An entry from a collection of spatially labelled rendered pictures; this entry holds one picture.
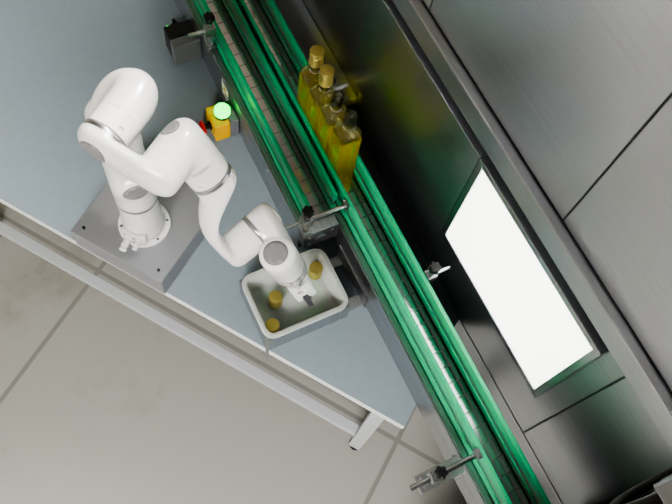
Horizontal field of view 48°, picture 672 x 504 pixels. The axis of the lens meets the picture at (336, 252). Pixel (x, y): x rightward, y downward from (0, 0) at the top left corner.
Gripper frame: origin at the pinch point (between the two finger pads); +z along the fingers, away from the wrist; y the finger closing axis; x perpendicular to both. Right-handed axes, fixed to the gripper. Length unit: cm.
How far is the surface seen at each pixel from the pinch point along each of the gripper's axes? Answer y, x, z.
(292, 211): 20.0, -6.5, 6.6
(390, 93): 26.8, -39.6, -10.0
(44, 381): 36, 93, 70
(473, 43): 12, -51, -42
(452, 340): -27.3, -23.8, 4.4
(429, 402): -36.3, -12.4, 9.4
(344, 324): -8.6, -4.0, 18.9
